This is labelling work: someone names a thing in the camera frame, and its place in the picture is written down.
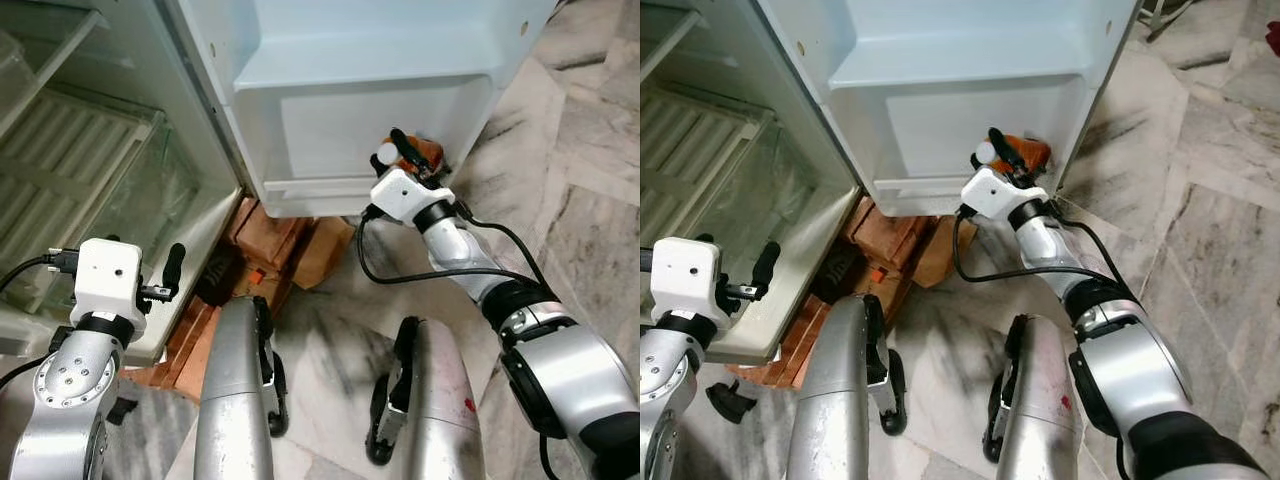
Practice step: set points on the orange bottle white cap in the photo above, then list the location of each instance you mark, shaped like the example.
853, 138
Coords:
432, 152
1036, 150

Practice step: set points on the clear crisper drawer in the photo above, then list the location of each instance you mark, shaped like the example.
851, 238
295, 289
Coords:
710, 160
90, 170

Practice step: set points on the large red brick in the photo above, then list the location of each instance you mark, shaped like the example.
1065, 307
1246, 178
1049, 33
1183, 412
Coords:
885, 232
270, 235

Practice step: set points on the black item white print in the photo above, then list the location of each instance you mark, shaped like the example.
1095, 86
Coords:
838, 272
218, 275

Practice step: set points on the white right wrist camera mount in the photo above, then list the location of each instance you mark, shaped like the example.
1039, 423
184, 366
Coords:
995, 193
405, 195

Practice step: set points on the silver fridge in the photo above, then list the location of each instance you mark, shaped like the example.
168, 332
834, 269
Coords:
835, 130
215, 120

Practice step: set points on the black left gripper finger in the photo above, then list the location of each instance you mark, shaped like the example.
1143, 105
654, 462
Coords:
765, 266
174, 268

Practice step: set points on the brown cardboard piece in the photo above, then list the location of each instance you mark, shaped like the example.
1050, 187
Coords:
945, 252
325, 255

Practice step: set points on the silver fridge door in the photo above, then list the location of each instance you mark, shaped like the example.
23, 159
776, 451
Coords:
380, 60
960, 60

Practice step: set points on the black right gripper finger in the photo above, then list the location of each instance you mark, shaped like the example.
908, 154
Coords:
408, 147
1006, 146

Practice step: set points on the silver robot right leg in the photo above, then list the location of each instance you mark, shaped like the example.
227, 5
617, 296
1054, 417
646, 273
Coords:
1045, 400
440, 400

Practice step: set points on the white fridge shelf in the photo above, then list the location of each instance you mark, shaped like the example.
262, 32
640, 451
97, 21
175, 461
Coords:
55, 55
670, 40

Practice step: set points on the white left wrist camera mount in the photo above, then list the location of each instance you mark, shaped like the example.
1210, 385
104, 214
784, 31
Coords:
105, 278
685, 278

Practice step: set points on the silver robot leg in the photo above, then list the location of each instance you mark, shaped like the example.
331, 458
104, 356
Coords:
835, 390
1045, 400
232, 390
440, 400

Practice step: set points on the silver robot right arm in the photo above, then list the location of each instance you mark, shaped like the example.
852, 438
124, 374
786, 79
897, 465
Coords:
1140, 370
560, 370

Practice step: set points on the silver robot left leg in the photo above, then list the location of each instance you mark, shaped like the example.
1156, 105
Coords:
232, 390
835, 390

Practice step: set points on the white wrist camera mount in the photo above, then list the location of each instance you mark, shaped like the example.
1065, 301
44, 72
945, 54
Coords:
685, 278
105, 278
405, 195
995, 193

